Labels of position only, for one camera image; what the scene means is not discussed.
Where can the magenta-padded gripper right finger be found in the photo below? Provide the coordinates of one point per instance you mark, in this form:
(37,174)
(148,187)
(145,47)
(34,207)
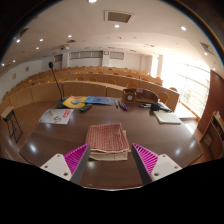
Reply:
(165,166)

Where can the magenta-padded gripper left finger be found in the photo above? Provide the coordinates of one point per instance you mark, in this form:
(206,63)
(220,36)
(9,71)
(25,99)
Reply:
(56,165)

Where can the red white checked towel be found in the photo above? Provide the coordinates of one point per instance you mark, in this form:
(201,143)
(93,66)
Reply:
(107,138)

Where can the white closed notebook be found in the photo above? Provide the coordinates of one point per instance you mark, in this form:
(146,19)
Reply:
(166,117)

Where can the white printed poster sheet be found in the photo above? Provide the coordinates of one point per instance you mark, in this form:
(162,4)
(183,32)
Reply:
(56,116)

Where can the wooden shelf unit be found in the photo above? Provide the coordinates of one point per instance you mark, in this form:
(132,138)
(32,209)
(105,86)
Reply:
(213,135)

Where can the black handheld microphone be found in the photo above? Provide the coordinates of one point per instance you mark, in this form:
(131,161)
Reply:
(155,107)

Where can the black remote control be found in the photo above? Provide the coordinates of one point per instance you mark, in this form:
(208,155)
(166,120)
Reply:
(85,107)

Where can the yellow booklet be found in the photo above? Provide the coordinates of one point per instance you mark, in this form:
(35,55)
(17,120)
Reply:
(74,102)

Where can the small wooden side desk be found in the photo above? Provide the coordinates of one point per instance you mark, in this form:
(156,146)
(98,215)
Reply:
(10,116)

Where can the red marker pen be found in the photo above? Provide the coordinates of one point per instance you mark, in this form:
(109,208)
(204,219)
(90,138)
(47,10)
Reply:
(124,106)

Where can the wooden desk organizer with clock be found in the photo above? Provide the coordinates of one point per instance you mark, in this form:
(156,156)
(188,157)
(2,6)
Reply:
(141,96)

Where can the blue booklet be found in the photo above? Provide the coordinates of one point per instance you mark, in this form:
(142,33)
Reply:
(99,100)

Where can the blue marker pen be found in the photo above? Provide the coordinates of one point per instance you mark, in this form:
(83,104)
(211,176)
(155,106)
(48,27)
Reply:
(116,104)

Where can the wooden lecture hall seat rows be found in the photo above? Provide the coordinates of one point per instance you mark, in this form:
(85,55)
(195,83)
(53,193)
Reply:
(83,88)

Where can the black gooseneck table microphone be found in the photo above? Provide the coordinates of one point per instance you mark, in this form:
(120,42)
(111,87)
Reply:
(56,81)

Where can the recessed ceiling lights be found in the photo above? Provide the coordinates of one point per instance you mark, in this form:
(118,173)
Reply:
(116,26)

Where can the rectangular ceiling air vent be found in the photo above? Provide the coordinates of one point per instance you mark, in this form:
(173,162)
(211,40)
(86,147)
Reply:
(119,16)

